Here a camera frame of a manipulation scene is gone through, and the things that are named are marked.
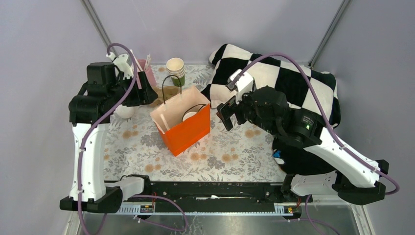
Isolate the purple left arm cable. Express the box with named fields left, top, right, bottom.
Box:
left=77, top=43, right=189, bottom=235

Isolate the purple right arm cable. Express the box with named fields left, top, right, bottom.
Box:
left=227, top=52, right=400, bottom=235

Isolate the brown cardboard cup carrier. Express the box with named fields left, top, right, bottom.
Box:
left=149, top=86, right=180, bottom=108

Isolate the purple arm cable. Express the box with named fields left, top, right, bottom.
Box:
left=77, top=43, right=189, bottom=235
left=227, top=52, right=400, bottom=235

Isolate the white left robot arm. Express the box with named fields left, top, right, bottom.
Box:
left=59, top=62, right=158, bottom=213

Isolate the black cloth bundle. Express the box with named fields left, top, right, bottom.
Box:
left=272, top=138, right=336, bottom=175

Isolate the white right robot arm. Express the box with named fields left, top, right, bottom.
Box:
left=217, top=86, right=389, bottom=205

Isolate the orange paper bag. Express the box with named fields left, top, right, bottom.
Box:
left=150, top=86, right=210, bottom=157

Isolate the pink straw holder cup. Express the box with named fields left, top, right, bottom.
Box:
left=138, top=59, right=157, bottom=87

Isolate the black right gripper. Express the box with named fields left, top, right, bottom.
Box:
left=216, top=85, right=277, bottom=135

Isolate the stack of green paper cups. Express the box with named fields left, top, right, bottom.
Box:
left=166, top=57, right=185, bottom=87

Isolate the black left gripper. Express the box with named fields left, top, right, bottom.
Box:
left=108, top=70, right=159, bottom=106

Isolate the blue white small object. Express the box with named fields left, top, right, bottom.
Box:
left=272, top=150, right=285, bottom=165

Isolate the black white checkered blanket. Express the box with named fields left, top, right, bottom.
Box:
left=202, top=44, right=341, bottom=128

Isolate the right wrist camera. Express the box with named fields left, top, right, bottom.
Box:
left=226, top=69, right=256, bottom=104

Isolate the white plastic cup lid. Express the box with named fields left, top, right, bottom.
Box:
left=182, top=111, right=198, bottom=122

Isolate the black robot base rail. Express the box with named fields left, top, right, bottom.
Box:
left=121, top=180, right=314, bottom=213

